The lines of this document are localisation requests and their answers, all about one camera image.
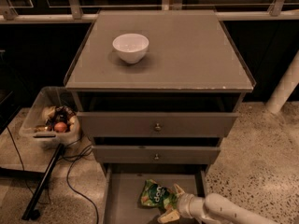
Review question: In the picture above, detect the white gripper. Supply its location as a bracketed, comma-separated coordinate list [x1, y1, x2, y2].
[158, 184, 204, 224]

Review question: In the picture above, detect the green rice chip bag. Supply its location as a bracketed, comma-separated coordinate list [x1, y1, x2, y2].
[140, 179, 178, 211]

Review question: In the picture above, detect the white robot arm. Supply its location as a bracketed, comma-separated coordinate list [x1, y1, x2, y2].
[158, 56, 299, 224]

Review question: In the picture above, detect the grey bottom drawer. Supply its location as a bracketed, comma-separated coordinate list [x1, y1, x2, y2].
[100, 164, 207, 224]

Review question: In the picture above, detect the grey drawer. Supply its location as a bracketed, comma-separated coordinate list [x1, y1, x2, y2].
[93, 146, 221, 164]
[100, 164, 207, 224]
[78, 112, 237, 137]

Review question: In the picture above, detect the brass top drawer knob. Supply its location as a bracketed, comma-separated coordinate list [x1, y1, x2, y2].
[154, 123, 162, 132]

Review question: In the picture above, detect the grey middle drawer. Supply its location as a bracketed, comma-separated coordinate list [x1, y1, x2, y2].
[93, 146, 221, 164]

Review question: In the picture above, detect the grey top drawer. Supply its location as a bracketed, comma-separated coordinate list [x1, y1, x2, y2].
[78, 112, 237, 137]

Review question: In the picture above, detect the grey drawer cabinet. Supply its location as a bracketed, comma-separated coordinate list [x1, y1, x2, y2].
[63, 9, 256, 224]

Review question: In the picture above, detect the red apple in bin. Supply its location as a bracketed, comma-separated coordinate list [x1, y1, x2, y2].
[54, 122, 67, 133]

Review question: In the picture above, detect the black metal stand leg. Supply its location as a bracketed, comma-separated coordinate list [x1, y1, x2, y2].
[21, 144, 64, 220]

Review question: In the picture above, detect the clear plastic storage bin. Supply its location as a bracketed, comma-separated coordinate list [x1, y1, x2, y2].
[20, 87, 81, 148]

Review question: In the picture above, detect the white ceramic bowl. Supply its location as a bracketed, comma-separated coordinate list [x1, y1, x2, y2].
[112, 34, 150, 63]

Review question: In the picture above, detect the metal window railing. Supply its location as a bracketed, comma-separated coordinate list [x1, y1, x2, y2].
[0, 0, 299, 23]

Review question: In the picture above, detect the black floor cable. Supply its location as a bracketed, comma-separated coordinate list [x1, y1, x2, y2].
[61, 133, 100, 224]

